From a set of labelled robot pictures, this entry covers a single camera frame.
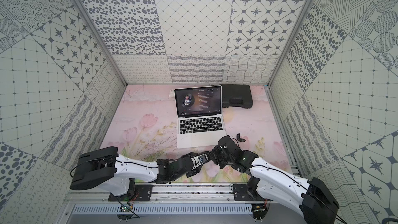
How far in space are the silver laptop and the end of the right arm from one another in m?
0.20

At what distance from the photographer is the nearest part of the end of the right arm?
621mm

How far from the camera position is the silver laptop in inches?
37.1
